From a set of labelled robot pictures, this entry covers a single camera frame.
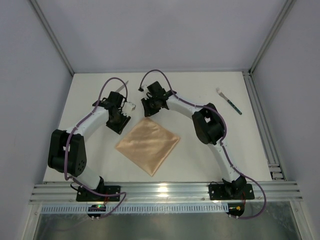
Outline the right controller board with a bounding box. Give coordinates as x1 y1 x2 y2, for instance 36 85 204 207
226 203 245 218

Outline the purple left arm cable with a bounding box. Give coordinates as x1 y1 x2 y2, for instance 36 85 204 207
63 77 128 232

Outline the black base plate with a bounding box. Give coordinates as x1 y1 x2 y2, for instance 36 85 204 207
76 185 121 202
208 182 255 201

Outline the left rear aluminium post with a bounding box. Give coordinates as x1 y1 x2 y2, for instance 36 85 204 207
28 0 75 77

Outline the aluminium frame rail right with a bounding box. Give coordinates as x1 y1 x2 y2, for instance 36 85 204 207
242 71 287 181

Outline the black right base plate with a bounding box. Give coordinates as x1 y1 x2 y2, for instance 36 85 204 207
208 182 255 201

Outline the left controller board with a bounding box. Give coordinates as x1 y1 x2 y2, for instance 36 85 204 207
86 204 107 220

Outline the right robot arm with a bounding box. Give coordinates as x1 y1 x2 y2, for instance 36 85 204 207
138 81 247 199

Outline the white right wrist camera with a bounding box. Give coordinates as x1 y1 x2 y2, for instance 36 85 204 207
138 85 148 93

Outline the slotted cable duct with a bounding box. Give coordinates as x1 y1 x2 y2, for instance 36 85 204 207
40 202 228 214

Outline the beige cloth napkin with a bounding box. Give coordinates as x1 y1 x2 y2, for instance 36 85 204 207
115 117 180 177

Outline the aluminium post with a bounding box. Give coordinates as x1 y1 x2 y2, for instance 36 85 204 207
248 0 297 75
28 0 75 77

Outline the right rear aluminium post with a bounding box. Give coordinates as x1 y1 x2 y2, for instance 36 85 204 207
248 0 297 75

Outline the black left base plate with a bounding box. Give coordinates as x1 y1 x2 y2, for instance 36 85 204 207
76 185 121 202

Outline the controller board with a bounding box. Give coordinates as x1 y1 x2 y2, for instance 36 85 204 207
86 204 107 220
226 203 245 218

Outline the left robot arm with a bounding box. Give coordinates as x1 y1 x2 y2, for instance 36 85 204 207
48 91 136 196

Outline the front aluminium rail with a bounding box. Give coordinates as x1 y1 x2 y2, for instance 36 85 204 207
29 181 303 204

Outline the green handled knife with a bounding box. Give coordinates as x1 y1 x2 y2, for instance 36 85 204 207
116 81 129 93

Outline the green handled fork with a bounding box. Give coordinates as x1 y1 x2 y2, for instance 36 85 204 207
216 88 243 115

